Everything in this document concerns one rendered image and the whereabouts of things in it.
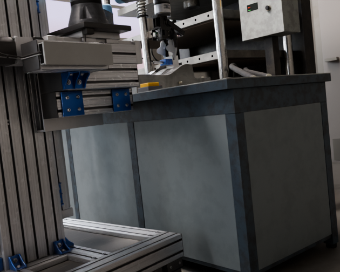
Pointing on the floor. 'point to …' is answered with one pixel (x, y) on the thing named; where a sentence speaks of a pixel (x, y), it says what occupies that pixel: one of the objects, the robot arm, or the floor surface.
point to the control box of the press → (269, 26)
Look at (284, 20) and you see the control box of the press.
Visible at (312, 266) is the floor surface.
